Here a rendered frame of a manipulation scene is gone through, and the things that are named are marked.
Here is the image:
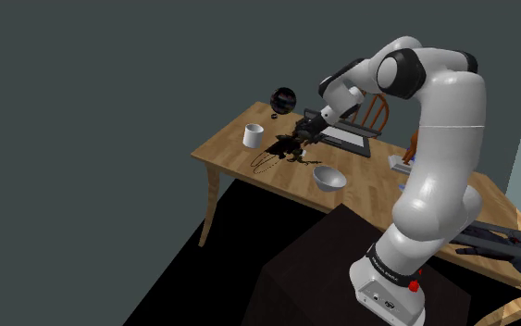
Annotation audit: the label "grey bowl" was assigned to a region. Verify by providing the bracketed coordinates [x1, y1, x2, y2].
[312, 165, 348, 193]

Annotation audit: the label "black glossy sphere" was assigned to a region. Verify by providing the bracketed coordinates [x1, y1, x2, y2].
[269, 87, 297, 115]

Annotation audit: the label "wooden spindle chair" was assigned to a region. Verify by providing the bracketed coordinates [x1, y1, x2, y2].
[351, 90, 391, 134]

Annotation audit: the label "white flat box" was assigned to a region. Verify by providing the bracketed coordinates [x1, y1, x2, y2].
[387, 154, 413, 176]

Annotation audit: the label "round wooden chair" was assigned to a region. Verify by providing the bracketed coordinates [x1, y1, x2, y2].
[475, 295, 521, 326]

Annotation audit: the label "black tangled headphones with cable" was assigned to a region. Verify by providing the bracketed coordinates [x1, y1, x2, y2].
[250, 133, 323, 176]

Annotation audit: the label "dark grey open laptop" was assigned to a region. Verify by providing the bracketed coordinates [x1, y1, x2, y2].
[303, 107, 383, 159]

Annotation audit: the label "dark robot stand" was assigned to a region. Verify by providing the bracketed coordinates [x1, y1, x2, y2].
[241, 203, 472, 326]

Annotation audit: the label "white mug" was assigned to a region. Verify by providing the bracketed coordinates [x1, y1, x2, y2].
[242, 123, 265, 149]

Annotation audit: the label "wooden table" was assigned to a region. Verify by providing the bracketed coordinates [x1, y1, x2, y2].
[190, 100, 521, 299]

